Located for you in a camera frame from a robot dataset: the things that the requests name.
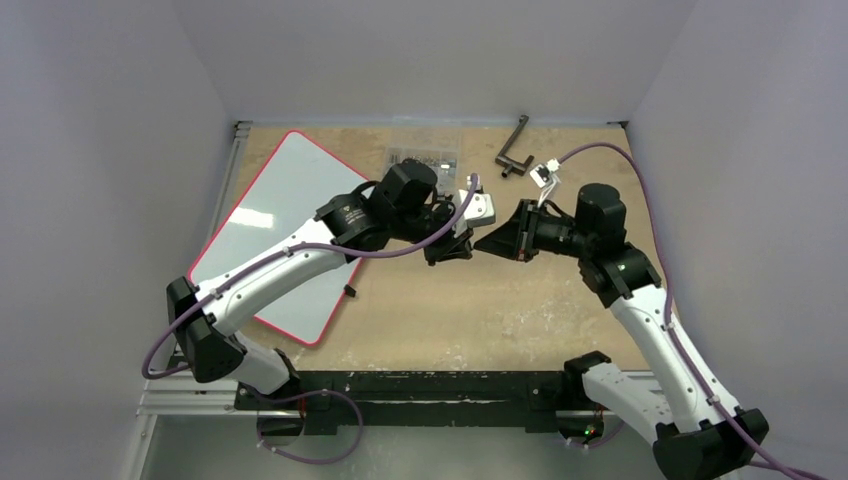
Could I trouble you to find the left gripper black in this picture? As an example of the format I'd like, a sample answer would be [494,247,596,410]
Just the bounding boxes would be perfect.
[391,196,473,267]

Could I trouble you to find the whiteboard with red frame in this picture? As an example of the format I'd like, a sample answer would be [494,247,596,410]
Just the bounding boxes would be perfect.
[187,130,367,346]

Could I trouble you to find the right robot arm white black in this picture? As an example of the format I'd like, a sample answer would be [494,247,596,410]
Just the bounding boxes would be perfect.
[474,183,769,479]

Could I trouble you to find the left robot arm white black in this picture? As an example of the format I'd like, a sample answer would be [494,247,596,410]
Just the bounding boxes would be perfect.
[165,159,480,409]

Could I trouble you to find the clear plastic screw box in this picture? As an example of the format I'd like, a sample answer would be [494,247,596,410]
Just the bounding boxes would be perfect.
[380,117,462,192]

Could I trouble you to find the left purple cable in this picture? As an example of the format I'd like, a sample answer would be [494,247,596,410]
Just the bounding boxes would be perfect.
[141,173,480,381]

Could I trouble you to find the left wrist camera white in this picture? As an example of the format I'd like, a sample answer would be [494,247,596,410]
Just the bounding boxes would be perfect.
[455,189,496,229]

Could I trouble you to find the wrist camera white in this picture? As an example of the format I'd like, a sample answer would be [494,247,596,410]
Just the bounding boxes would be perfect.
[529,158,561,203]
[455,189,496,229]

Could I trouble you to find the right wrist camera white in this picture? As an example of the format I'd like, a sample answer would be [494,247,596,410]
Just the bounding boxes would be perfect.
[529,158,561,203]

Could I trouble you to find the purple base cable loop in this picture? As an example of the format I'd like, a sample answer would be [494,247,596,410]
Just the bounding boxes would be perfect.
[256,388,365,466]

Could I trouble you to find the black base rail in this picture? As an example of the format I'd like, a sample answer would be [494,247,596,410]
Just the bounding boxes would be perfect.
[235,371,605,440]

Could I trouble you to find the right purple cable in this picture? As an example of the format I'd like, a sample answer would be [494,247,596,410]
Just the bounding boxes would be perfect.
[556,141,829,480]

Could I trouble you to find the aluminium frame rail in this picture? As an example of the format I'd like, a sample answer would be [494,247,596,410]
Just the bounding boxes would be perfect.
[118,120,258,479]

